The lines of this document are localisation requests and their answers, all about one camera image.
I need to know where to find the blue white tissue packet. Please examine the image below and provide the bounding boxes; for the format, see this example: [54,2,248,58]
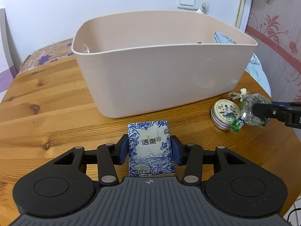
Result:
[128,120,175,177]

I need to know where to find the green dried herb bag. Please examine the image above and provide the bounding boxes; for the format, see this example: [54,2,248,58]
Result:
[232,93,272,133]

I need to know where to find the bear hair clip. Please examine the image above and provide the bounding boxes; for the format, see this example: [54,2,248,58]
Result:
[228,88,249,102]

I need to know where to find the round metal balm tin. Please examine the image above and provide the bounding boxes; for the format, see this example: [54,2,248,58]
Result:
[211,99,240,131]

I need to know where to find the light blue blanket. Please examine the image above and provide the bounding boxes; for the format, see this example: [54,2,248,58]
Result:
[214,32,271,97]

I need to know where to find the floral pink wardrobe panel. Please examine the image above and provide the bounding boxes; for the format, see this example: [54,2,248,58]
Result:
[246,0,300,102]

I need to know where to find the beige plastic storage bin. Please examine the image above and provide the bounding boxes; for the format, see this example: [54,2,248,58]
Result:
[71,11,257,118]

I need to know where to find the floral patterned mat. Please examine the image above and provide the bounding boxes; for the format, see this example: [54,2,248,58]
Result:
[15,38,75,79]

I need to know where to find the purple white headboard panel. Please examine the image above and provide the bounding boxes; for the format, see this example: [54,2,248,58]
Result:
[0,8,17,101]

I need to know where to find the white door frame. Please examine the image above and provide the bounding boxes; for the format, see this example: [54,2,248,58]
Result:
[235,0,252,32]

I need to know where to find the white wall socket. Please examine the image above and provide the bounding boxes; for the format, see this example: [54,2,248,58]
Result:
[194,0,210,14]

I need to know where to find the white light switch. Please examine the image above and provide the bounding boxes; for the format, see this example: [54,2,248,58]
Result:
[177,0,195,10]

